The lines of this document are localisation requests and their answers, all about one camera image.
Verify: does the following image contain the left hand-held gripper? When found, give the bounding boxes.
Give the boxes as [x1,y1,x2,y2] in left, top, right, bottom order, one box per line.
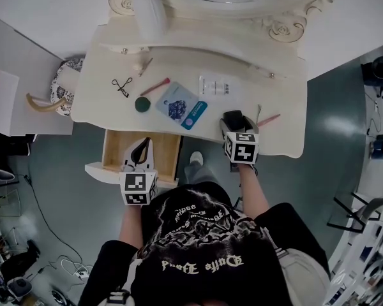
[118,136,160,207]

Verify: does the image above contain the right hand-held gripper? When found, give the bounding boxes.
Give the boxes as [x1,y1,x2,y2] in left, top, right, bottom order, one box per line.
[219,115,260,173]

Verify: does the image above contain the black square compact case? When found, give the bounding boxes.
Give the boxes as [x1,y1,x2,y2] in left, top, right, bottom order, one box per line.
[222,110,245,132]

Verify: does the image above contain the large white wooden drawer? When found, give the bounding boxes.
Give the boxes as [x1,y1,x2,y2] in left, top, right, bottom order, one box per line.
[84,129,183,187]

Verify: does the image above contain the dark green round disc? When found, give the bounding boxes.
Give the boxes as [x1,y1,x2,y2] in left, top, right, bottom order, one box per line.
[134,96,151,113]

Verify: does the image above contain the black eyelash curler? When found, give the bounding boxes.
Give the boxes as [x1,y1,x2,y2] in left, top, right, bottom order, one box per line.
[111,77,133,98]

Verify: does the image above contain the pink makeup brush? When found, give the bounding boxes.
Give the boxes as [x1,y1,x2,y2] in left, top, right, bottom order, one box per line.
[140,77,170,97]

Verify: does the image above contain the person's right forearm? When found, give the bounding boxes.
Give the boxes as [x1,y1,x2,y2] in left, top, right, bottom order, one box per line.
[238,164,273,218]

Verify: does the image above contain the person's left forearm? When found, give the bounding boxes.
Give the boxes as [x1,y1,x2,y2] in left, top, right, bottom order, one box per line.
[119,204,145,247]

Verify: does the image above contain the white dressing table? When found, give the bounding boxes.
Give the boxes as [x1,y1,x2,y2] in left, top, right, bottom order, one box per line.
[70,0,334,159]

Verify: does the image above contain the white sachet packet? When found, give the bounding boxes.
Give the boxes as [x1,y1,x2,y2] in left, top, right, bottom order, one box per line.
[198,75,236,97]

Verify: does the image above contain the person's white shoe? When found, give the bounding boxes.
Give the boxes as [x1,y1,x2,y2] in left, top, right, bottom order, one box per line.
[190,150,205,166]

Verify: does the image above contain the person's grey trousers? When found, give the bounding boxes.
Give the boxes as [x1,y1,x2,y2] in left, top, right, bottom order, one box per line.
[183,159,217,187]

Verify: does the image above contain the blue face mask packet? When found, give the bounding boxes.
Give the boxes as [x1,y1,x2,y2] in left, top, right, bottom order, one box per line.
[155,81,208,131]

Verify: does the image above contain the wooden chair floral cushion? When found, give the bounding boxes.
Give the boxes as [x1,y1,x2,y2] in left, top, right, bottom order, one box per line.
[25,57,86,117]

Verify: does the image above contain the white vase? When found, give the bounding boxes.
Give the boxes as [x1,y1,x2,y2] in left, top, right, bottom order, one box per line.
[132,0,169,40]

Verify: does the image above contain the person's black printed shirt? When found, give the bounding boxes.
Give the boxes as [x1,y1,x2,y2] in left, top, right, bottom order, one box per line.
[78,182,331,306]

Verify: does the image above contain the white storage shelf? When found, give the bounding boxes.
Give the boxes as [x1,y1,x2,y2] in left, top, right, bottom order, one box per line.
[325,217,383,306]

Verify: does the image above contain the white backpack strap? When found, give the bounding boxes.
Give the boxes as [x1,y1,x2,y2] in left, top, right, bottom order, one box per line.
[107,253,141,306]

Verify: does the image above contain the black floor cable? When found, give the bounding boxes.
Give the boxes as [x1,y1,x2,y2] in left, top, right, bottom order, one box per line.
[22,173,84,267]

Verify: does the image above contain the white power strip cable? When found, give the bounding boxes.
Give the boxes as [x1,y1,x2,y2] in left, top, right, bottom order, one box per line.
[49,256,93,281]

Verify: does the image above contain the black frame grey chair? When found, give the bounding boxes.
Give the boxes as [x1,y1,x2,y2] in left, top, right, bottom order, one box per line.
[326,191,383,235]

